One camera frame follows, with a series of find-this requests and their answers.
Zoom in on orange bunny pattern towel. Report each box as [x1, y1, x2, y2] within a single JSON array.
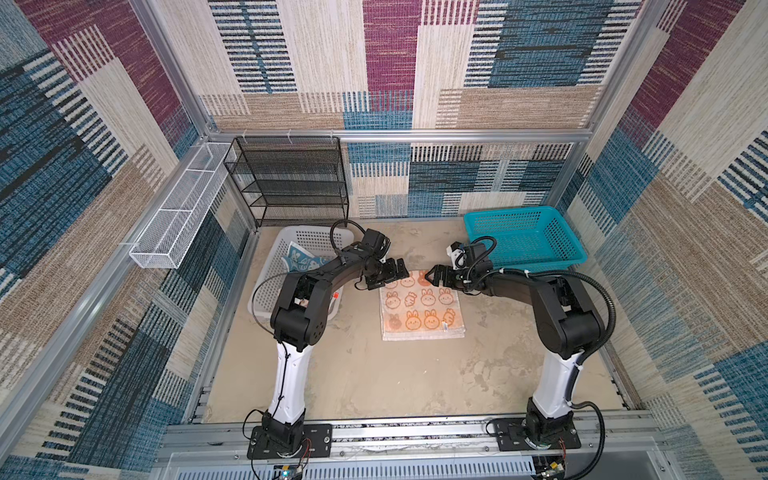
[[379, 270, 466, 341]]

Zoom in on white plastic laundry basket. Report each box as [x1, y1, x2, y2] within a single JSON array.
[[248, 225, 335, 321]]

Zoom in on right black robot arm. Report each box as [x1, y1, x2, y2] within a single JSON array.
[[425, 236, 616, 449]]

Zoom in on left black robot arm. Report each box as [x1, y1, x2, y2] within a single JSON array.
[[251, 219, 409, 456]]

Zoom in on blue bunny pattern towel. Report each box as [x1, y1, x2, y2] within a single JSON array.
[[281, 242, 329, 273]]

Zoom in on teal plastic basket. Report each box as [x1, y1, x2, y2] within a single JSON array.
[[464, 206, 588, 272]]

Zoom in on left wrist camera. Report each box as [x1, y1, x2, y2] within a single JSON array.
[[361, 228, 391, 260]]

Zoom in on black wire shelf rack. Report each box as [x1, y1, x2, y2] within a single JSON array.
[[223, 136, 350, 227]]

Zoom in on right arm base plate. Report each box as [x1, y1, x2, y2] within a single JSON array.
[[488, 413, 582, 452]]

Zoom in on aluminium mounting rail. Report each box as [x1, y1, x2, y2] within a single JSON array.
[[155, 413, 667, 480]]

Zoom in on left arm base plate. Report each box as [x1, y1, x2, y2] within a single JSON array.
[[247, 423, 333, 460]]

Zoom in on white wire mesh tray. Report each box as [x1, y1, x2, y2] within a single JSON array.
[[130, 142, 229, 269]]

